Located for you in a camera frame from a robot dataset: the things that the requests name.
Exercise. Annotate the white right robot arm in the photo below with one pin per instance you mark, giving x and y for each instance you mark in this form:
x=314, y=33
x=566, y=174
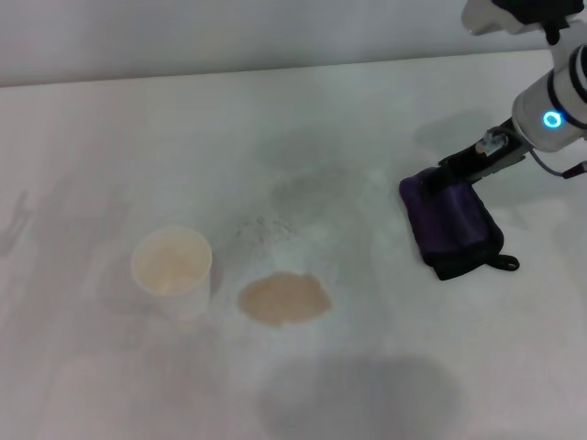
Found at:
x=550, y=91

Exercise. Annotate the white paper cup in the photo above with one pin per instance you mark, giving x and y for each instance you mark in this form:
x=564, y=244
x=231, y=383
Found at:
x=172, y=270

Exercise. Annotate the brown water stain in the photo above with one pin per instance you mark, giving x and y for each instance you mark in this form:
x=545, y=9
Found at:
x=282, y=298

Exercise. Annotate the purple rag with black trim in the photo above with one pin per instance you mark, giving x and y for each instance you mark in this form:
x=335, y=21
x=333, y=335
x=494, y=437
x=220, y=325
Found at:
x=454, y=224

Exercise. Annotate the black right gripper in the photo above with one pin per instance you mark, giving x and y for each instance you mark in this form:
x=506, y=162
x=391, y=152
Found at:
x=486, y=160

